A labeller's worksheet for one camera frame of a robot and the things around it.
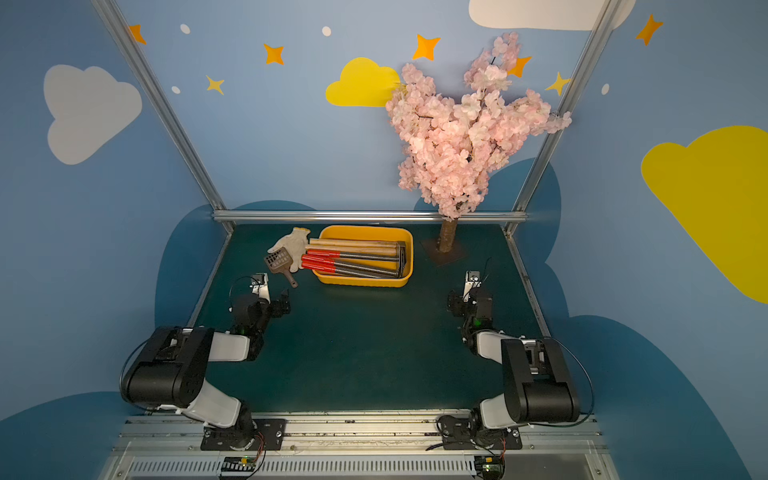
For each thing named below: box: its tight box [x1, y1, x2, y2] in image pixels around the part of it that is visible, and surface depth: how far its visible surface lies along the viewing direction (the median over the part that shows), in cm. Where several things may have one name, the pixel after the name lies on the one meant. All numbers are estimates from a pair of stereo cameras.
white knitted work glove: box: [267, 227, 311, 273], surface depth 117 cm
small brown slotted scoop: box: [264, 248, 299, 289], surface depth 110 cm
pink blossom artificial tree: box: [386, 32, 572, 254], surface depth 72 cm
